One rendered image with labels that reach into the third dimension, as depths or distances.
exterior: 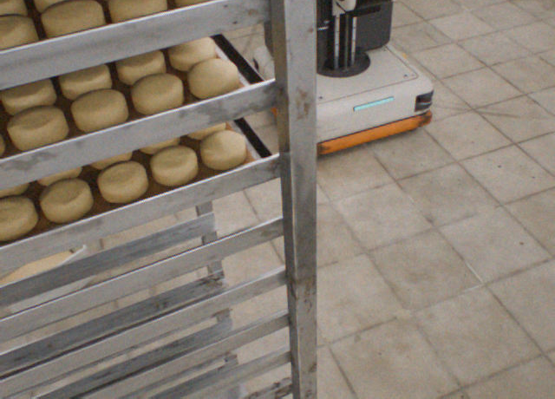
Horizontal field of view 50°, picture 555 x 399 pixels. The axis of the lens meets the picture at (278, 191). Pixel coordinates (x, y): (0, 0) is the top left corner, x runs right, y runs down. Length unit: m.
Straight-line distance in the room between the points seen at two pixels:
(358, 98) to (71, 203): 1.97
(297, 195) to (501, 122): 2.36
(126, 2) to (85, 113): 0.11
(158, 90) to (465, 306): 1.66
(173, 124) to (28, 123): 0.13
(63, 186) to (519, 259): 1.88
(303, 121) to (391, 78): 2.07
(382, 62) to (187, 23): 2.27
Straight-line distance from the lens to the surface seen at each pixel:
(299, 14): 0.51
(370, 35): 2.76
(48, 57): 0.49
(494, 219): 2.42
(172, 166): 0.63
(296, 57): 0.53
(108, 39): 0.49
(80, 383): 1.49
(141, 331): 0.72
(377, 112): 2.54
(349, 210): 2.36
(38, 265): 2.30
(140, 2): 0.53
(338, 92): 2.52
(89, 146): 0.54
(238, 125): 0.71
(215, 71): 0.60
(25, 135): 0.57
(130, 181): 0.62
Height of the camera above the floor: 1.63
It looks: 42 degrees down
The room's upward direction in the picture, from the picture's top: 3 degrees counter-clockwise
